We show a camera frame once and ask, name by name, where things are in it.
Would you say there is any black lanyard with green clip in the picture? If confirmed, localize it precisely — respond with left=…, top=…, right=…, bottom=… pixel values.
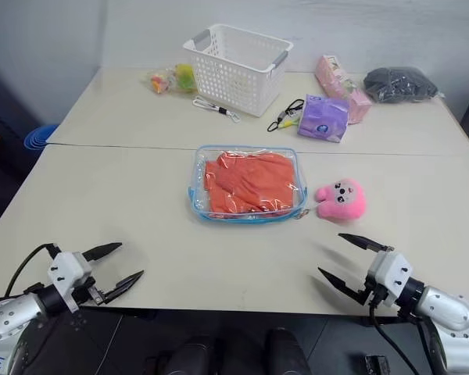
left=267, top=98, right=307, bottom=134

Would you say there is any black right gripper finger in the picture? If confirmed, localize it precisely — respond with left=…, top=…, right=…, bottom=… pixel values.
left=337, top=233, right=396, bottom=253
left=317, top=266, right=367, bottom=306

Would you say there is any black plastic bag bundle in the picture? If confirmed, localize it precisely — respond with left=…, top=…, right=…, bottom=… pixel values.
left=362, top=66, right=440, bottom=105

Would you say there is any dark rounded shape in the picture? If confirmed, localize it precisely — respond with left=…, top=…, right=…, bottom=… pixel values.
left=264, top=327, right=310, bottom=375
left=163, top=330, right=217, bottom=375

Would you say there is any orange cloth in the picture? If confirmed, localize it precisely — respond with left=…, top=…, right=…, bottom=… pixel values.
left=203, top=151, right=303, bottom=216

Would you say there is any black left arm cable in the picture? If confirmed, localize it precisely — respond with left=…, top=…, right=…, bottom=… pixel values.
left=2, top=242, right=63, bottom=298

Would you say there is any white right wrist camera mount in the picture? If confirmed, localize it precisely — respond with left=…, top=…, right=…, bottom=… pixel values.
left=364, top=249, right=416, bottom=310

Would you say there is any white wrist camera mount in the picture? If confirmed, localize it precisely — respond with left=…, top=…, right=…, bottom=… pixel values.
left=46, top=252, right=94, bottom=314
left=364, top=249, right=416, bottom=310

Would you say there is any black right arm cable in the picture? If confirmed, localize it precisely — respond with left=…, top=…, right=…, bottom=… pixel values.
left=368, top=291, right=417, bottom=375

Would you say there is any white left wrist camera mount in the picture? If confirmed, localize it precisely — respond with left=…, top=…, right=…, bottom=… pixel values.
left=46, top=252, right=94, bottom=314

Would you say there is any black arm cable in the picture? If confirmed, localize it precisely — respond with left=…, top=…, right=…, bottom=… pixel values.
left=2, top=242, right=63, bottom=298
left=368, top=291, right=417, bottom=375

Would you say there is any purple tissue pack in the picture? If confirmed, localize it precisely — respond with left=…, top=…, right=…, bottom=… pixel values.
left=296, top=93, right=351, bottom=145

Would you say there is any pink tissue pack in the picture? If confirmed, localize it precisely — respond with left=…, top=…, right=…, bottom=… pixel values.
left=315, top=54, right=374, bottom=126

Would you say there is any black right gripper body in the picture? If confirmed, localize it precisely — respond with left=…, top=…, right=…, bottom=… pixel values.
left=360, top=272, right=387, bottom=308

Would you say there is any pink plush toy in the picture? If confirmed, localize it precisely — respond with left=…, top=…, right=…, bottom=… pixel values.
left=314, top=177, right=369, bottom=226

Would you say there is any clear pouch with orange cloth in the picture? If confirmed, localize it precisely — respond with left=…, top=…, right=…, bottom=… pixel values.
left=187, top=145, right=310, bottom=227

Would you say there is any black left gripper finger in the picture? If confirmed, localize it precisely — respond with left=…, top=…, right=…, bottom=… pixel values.
left=81, top=241, right=124, bottom=263
left=102, top=270, right=145, bottom=305

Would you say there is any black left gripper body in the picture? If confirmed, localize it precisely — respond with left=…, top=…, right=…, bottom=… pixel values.
left=73, top=276, right=107, bottom=308

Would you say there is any white plastic basket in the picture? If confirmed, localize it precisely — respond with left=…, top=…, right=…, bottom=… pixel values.
left=181, top=23, right=295, bottom=118

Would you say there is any clear bag of colourful toys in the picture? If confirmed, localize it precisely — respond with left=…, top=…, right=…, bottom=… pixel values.
left=141, top=62, right=199, bottom=96

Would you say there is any white strap with carabiners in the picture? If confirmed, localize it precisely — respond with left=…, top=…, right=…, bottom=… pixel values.
left=192, top=95, right=242, bottom=124

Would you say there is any small black box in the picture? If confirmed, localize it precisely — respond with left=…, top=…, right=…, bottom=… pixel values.
left=363, top=354, right=388, bottom=375

